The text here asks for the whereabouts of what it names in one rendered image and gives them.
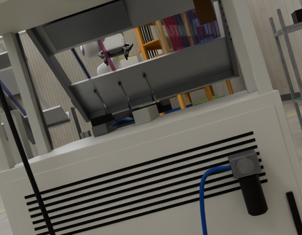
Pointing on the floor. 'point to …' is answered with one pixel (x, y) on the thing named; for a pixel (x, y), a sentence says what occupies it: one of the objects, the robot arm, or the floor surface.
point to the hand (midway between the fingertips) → (116, 59)
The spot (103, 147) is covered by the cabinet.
